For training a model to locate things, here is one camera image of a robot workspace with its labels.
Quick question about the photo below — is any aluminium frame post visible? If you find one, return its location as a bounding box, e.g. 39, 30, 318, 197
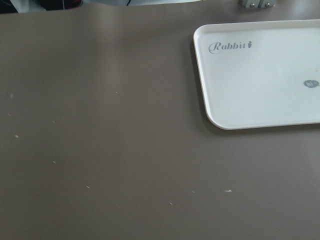
240, 0, 277, 9

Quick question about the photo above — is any cream rabbit tray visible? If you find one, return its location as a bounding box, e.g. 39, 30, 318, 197
193, 19, 320, 130

